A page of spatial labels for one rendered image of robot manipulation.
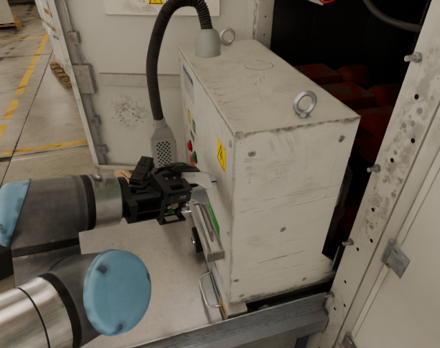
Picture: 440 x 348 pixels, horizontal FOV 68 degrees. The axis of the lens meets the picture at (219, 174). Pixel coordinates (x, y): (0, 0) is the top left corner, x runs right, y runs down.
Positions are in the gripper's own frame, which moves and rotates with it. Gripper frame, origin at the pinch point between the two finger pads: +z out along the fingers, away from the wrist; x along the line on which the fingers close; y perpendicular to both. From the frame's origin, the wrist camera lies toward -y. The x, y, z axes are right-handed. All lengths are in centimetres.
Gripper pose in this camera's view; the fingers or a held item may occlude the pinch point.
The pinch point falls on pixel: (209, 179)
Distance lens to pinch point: 68.5
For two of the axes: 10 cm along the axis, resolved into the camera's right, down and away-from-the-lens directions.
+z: 8.2, -1.0, 5.6
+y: 5.2, 5.1, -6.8
